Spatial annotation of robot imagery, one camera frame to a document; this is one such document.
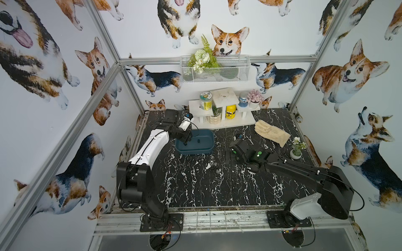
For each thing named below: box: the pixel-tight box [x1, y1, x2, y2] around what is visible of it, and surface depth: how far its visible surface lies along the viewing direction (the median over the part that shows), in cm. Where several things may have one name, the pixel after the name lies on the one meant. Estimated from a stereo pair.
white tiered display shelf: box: [188, 87, 261, 128], surface depth 108 cm
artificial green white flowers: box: [186, 35, 220, 75], surface depth 82 cm
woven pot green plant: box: [208, 105, 223, 125], surface depth 112 cm
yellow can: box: [225, 104, 237, 120], surface depth 112 cm
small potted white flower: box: [289, 136, 307, 160], surface depth 94 cm
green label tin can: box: [199, 91, 213, 111], surface depth 99 cm
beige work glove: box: [254, 119, 292, 148], surface depth 109 cm
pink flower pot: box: [247, 88, 265, 110], surface depth 97 cm
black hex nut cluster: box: [205, 154, 221, 175], surface depth 95 cm
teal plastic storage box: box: [174, 129, 215, 155], surface depth 105 cm
